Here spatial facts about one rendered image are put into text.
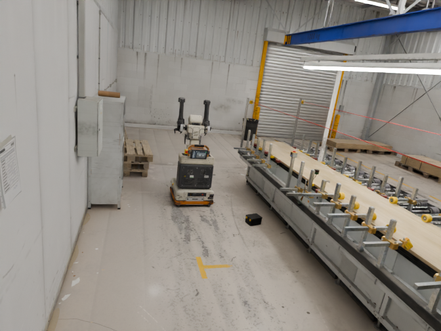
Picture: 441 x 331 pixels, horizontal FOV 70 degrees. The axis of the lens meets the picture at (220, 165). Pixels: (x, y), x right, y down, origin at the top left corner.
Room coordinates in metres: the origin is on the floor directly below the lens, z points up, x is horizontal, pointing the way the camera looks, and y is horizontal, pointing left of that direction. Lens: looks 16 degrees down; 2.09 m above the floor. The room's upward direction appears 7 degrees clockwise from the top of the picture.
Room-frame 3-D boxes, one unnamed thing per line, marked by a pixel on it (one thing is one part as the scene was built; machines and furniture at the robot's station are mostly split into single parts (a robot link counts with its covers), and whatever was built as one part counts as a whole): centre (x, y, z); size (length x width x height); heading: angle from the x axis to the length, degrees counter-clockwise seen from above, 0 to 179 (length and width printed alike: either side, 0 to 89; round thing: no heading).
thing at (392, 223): (2.34, -1.44, 0.90); 0.04 x 0.04 x 0.48; 16
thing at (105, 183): (4.54, 1.72, 0.78); 0.90 x 0.45 x 1.55; 16
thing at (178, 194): (4.87, 0.43, 0.16); 0.67 x 0.64 x 0.25; 18
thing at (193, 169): (4.78, 0.40, 0.59); 0.55 x 0.34 x 0.83; 108
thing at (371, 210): (2.58, -1.37, 0.90); 0.04 x 0.04 x 0.48; 16
